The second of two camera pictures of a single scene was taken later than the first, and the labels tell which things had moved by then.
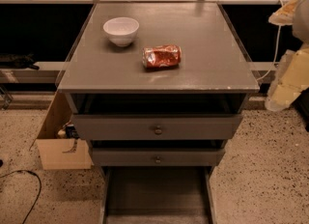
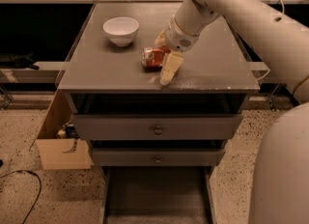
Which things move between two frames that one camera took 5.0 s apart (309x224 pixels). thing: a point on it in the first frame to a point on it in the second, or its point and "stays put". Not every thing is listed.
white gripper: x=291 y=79 to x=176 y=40
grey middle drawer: x=156 y=156 stays put
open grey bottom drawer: x=158 y=195 stays put
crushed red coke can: x=161 y=56 stays put
